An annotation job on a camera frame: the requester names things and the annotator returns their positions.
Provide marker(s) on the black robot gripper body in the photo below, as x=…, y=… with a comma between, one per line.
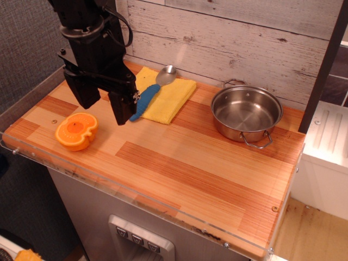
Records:
x=96, y=52

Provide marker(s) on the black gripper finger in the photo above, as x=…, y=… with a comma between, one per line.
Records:
x=123, y=106
x=85, y=93

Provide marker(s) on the blue handled metal spoon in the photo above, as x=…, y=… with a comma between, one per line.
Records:
x=166, y=76

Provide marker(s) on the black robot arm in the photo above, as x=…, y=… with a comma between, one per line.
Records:
x=88, y=10

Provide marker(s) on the yellow folded cloth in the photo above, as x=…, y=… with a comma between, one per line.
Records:
x=167, y=102

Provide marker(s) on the orange half toy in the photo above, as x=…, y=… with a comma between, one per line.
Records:
x=77, y=131

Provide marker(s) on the clear acrylic table guard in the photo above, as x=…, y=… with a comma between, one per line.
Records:
x=233, y=193

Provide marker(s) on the stainless steel pot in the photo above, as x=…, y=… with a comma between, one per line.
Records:
x=245, y=113

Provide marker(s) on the grey toy fridge cabinet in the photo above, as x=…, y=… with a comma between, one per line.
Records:
x=89, y=209

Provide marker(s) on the silver dispenser button panel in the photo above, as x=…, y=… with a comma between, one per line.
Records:
x=133, y=242

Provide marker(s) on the yellow object bottom left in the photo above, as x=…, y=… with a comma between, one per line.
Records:
x=27, y=255

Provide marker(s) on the white toy sink counter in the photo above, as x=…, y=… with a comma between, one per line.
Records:
x=321, y=178

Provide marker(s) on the dark vertical post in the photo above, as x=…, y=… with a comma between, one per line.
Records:
x=328, y=60

